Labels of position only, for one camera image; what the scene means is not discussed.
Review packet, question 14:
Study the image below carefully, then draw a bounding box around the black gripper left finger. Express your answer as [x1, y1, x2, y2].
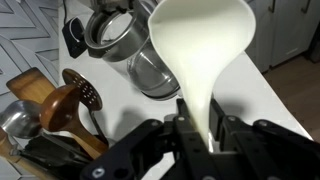
[79, 98, 214, 180]

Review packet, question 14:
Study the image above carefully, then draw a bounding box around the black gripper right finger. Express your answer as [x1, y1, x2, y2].
[209, 96, 320, 180]

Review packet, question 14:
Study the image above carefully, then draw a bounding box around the white plastic spoon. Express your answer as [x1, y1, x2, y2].
[147, 0, 257, 145]

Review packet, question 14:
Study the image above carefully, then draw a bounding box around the black nylon utensil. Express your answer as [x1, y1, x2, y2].
[18, 132, 98, 169]

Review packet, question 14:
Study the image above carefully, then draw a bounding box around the brown slotted spoon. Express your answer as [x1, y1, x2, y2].
[61, 68, 110, 145]

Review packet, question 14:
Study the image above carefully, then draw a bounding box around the brown wooden spoon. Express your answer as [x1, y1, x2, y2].
[39, 83, 110, 160]

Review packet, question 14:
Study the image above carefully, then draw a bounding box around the metal measuring cup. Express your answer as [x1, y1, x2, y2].
[0, 99, 43, 140]

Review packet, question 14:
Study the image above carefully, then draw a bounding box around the white base cabinet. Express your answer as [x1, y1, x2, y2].
[244, 0, 320, 74]

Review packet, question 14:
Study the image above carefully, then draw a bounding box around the wooden spatula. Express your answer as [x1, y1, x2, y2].
[5, 67, 58, 105]

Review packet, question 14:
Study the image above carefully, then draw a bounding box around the black power adapter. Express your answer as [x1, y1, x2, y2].
[61, 16, 90, 60]

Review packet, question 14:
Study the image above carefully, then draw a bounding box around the light wooden utensil handle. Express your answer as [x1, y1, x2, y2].
[0, 127, 56, 180]

